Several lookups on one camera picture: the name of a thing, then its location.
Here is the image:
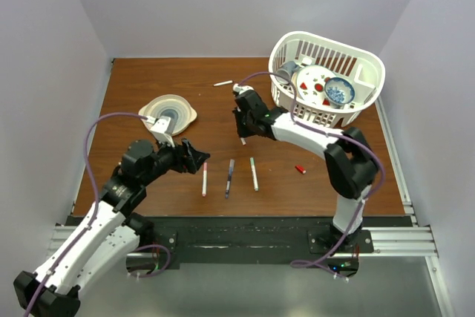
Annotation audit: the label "purple cable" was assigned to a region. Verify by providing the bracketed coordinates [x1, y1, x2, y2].
[22, 112, 153, 314]
[237, 71, 387, 269]

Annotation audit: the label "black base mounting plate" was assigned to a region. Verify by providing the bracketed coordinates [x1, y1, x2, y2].
[103, 215, 373, 269]

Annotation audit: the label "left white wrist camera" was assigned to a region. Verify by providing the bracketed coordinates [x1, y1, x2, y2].
[145, 116, 176, 148]

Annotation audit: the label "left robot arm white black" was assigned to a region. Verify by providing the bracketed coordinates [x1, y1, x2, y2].
[13, 140, 210, 316]

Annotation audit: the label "white plate red fruit pattern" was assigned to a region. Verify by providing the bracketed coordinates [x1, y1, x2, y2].
[292, 65, 336, 105]

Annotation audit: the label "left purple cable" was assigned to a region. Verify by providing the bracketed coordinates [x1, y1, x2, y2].
[22, 112, 153, 314]

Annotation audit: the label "blue white patterned bowl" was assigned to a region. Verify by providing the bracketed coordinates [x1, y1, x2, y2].
[324, 77, 356, 105]

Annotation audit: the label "blue pen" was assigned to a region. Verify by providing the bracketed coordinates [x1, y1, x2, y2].
[225, 159, 235, 199]

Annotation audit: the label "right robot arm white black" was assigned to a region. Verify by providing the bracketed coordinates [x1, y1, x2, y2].
[232, 85, 381, 252]

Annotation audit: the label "white plastic dish basket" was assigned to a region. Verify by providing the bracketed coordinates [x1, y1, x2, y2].
[268, 31, 386, 128]

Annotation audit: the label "white pen pink end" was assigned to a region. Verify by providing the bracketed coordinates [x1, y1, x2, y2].
[201, 162, 208, 197]

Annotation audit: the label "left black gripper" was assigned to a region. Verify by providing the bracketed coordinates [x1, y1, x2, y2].
[141, 134, 209, 186]

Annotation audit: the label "white pen green tip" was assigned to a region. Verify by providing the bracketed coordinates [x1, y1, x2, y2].
[249, 157, 259, 192]

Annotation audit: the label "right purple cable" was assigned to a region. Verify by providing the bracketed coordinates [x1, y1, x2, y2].
[237, 71, 387, 269]

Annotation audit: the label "beige plate blue rings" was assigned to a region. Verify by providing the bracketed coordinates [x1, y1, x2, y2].
[138, 94, 198, 137]

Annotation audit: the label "red pen cap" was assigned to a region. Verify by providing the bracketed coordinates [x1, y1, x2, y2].
[295, 166, 307, 174]

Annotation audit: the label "grey ceramic mug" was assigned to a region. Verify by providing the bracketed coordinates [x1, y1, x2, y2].
[275, 61, 301, 85]

